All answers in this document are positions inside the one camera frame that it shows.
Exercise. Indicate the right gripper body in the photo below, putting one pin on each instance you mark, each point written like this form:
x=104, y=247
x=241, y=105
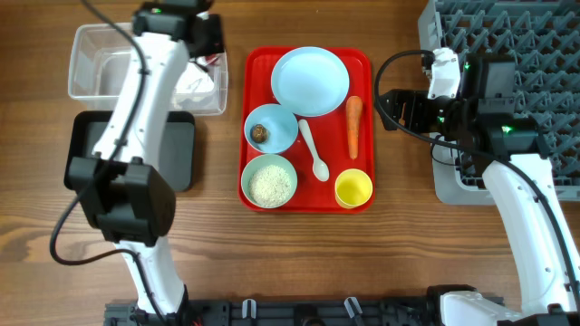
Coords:
x=422, y=115

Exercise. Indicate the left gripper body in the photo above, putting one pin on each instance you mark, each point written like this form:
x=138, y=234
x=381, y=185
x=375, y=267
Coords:
x=217, y=44

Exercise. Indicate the red snack wrapper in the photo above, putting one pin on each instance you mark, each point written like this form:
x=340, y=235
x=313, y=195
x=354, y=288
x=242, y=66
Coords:
x=211, y=60

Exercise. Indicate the white tissue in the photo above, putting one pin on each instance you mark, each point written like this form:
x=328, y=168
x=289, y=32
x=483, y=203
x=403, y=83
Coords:
x=195, y=81

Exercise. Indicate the orange carrot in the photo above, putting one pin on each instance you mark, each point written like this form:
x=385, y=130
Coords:
x=354, y=110

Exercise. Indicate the yellow cup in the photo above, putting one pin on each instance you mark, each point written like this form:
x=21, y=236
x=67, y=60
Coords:
x=353, y=188

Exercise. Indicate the brown mushroom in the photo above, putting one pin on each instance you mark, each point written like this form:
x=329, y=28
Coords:
x=259, y=134

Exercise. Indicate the light blue bowl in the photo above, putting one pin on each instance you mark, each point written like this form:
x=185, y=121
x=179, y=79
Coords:
x=280, y=124

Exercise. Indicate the green bowl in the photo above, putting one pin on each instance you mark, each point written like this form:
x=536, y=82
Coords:
x=262, y=161

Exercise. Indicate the white rice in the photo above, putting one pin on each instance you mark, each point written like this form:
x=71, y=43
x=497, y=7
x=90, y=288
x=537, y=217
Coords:
x=270, y=186

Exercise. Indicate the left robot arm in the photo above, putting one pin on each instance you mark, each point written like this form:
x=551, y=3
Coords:
x=119, y=187

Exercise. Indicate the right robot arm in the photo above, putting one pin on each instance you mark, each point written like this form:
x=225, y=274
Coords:
x=470, y=107

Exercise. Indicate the grey dishwasher rack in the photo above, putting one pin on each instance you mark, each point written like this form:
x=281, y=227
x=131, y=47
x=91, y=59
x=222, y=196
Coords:
x=542, y=38

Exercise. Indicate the light blue plate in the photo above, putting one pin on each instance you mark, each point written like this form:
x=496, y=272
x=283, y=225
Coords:
x=310, y=81

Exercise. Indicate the red serving tray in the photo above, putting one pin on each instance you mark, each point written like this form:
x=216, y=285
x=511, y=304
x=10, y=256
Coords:
x=330, y=136

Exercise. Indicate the clear plastic bin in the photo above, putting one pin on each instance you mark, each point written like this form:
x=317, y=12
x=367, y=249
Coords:
x=99, y=62

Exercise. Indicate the white plastic spoon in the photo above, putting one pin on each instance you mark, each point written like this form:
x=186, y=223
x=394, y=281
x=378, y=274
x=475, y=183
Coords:
x=320, y=169

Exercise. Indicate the black plastic tray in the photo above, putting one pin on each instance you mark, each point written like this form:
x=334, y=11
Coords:
x=176, y=163

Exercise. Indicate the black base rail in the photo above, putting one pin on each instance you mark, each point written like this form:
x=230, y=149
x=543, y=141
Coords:
x=404, y=311

